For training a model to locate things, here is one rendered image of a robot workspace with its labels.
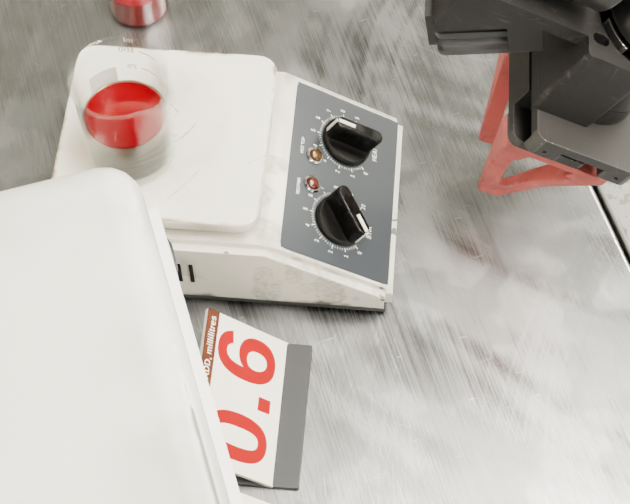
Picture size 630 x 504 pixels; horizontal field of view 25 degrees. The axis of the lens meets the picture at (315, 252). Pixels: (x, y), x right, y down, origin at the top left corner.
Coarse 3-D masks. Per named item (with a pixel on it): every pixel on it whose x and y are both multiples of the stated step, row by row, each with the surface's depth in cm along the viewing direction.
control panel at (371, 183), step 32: (320, 96) 85; (320, 128) 84; (384, 128) 87; (320, 160) 83; (384, 160) 86; (288, 192) 81; (320, 192) 82; (352, 192) 83; (384, 192) 85; (288, 224) 80; (384, 224) 84; (320, 256) 80; (352, 256) 81; (384, 256) 83
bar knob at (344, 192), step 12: (336, 192) 81; (348, 192) 81; (324, 204) 81; (336, 204) 81; (348, 204) 80; (324, 216) 81; (336, 216) 81; (348, 216) 80; (360, 216) 80; (324, 228) 81; (336, 228) 81; (348, 228) 81; (360, 228) 80; (336, 240) 81; (348, 240) 81
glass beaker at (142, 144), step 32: (128, 32) 74; (96, 64) 76; (128, 64) 76; (160, 64) 74; (96, 128) 74; (128, 128) 73; (160, 128) 75; (96, 160) 77; (128, 160) 76; (160, 160) 77
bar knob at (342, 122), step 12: (336, 120) 83; (348, 120) 83; (324, 132) 84; (336, 132) 83; (348, 132) 83; (360, 132) 83; (372, 132) 84; (336, 144) 84; (348, 144) 84; (360, 144) 84; (372, 144) 84; (336, 156) 84; (348, 156) 84; (360, 156) 84
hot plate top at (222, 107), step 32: (192, 64) 83; (224, 64) 83; (256, 64) 83; (192, 96) 82; (224, 96) 82; (256, 96) 82; (64, 128) 80; (192, 128) 80; (224, 128) 80; (256, 128) 80; (64, 160) 79; (192, 160) 79; (224, 160) 79; (256, 160) 79; (160, 192) 78; (192, 192) 78; (224, 192) 78; (256, 192) 78; (192, 224) 77; (224, 224) 77; (256, 224) 78
